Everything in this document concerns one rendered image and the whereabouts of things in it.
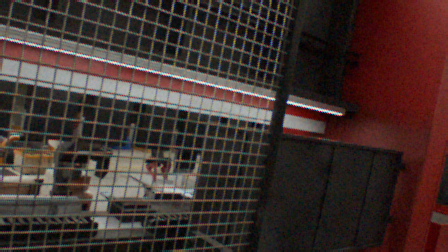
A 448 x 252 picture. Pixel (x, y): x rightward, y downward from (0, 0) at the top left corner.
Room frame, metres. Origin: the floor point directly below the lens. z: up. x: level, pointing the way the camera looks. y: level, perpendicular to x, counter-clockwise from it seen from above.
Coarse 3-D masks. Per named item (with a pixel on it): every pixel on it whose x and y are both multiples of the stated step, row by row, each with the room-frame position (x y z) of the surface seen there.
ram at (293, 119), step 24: (0, 48) 1.19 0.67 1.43; (48, 48) 1.28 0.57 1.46; (24, 72) 1.24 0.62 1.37; (48, 72) 1.28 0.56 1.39; (96, 72) 1.39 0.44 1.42; (120, 72) 1.44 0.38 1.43; (144, 72) 1.50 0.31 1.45; (120, 96) 1.45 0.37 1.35; (144, 96) 1.52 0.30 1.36; (216, 96) 1.73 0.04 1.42; (240, 96) 1.82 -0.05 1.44; (288, 120) 2.04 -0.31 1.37; (312, 120) 2.16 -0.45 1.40
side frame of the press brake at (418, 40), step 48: (384, 0) 2.09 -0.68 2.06; (432, 0) 1.90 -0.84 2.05; (384, 48) 2.05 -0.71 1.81; (432, 48) 1.87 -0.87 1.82; (384, 96) 2.01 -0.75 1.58; (432, 96) 1.84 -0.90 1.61; (384, 144) 1.98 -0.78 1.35; (432, 144) 1.86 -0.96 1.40; (432, 192) 1.94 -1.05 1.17; (384, 240) 1.90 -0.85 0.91
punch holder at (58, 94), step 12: (36, 96) 1.27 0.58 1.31; (48, 96) 1.29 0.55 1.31; (60, 96) 1.32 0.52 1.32; (72, 96) 1.34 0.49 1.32; (24, 108) 1.32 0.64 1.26; (36, 108) 1.27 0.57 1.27; (60, 108) 1.32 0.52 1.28; (72, 108) 1.35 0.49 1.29; (24, 120) 1.31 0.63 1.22; (36, 120) 1.28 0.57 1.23; (48, 120) 1.30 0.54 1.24; (60, 120) 1.33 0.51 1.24; (48, 132) 1.31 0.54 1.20; (60, 132) 1.33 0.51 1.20; (72, 132) 1.36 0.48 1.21
